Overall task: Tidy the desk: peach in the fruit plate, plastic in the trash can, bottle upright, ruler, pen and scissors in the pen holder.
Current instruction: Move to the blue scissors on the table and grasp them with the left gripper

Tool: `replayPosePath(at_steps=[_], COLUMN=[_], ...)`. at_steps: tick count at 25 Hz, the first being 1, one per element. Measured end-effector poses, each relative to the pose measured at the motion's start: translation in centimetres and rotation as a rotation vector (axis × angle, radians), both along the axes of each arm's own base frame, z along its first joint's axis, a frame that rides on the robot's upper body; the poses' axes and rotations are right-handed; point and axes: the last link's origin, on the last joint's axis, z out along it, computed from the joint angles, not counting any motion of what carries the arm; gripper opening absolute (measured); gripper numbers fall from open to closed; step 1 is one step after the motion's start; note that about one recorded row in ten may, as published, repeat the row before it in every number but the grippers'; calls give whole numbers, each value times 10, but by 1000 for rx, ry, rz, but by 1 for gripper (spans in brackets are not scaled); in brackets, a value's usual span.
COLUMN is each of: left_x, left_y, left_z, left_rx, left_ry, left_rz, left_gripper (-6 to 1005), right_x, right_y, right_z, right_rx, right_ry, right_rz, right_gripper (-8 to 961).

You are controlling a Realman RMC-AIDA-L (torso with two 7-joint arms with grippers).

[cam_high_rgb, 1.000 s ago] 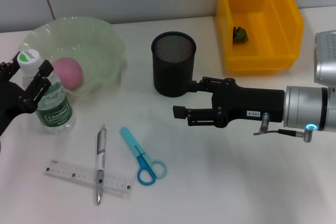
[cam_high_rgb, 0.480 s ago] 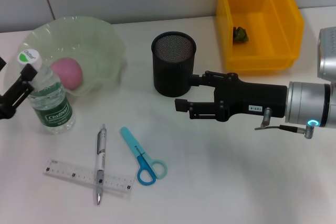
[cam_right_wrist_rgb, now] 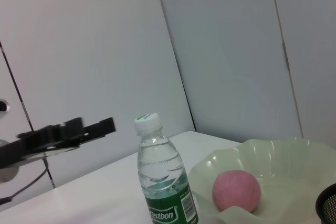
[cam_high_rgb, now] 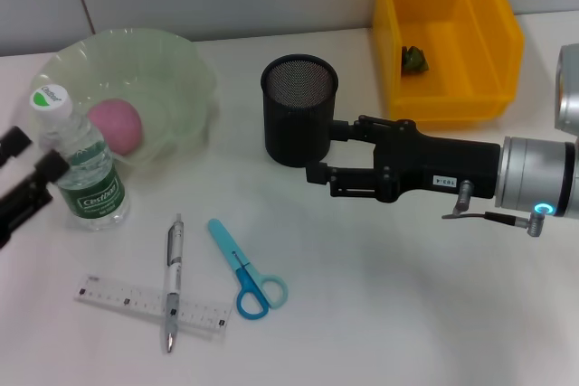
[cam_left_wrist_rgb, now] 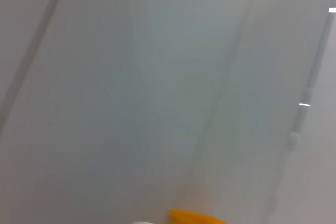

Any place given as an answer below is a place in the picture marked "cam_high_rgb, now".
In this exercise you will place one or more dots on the pink peach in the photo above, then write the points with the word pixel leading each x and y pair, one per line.
pixel 117 126

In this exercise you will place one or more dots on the transparent plastic ruler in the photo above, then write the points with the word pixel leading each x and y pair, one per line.
pixel 117 298

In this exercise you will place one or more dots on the black mesh pen holder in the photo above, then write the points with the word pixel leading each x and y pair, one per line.
pixel 298 128

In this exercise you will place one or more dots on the pale green wavy glass plate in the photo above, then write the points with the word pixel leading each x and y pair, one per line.
pixel 149 69

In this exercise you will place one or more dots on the yellow plastic bin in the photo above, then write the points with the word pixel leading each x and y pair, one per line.
pixel 452 33

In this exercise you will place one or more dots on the clear green-label water bottle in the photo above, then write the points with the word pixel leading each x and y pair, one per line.
pixel 86 173

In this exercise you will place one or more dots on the green plastic wrapper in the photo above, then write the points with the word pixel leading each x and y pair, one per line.
pixel 414 60

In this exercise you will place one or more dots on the silver ballpoint pen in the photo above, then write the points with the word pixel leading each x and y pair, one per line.
pixel 174 268

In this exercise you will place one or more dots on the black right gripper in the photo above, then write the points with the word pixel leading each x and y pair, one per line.
pixel 434 164

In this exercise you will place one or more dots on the blue scissors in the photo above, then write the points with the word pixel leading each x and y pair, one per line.
pixel 246 279

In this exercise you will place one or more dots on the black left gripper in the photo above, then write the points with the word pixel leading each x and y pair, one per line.
pixel 5 231

